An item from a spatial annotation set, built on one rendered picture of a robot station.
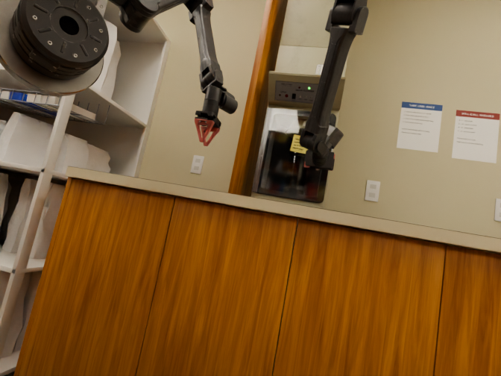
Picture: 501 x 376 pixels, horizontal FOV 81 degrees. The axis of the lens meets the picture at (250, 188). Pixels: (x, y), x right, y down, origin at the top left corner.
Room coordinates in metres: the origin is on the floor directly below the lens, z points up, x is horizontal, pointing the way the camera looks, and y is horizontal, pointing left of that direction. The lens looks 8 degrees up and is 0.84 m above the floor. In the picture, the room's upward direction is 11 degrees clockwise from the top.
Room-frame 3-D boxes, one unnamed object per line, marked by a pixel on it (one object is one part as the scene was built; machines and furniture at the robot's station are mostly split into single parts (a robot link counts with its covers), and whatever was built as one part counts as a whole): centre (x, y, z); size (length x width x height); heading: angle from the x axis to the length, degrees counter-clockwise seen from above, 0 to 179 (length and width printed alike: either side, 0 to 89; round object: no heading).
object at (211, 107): (1.01, 0.19, 1.21); 0.10 x 0.07 x 0.07; 168
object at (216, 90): (1.01, 0.19, 1.27); 0.07 x 0.06 x 0.07; 136
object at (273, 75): (1.21, -0.15, 1.46); 0.32 x 0.11 x 0.10; 78
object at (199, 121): (1.00, 0.19, 1.14); 0.07 x 0.07 x 0.09; 78
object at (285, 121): (1.26, -0.16, 1.19); 0.30 x 0.01 x 0.40; 78
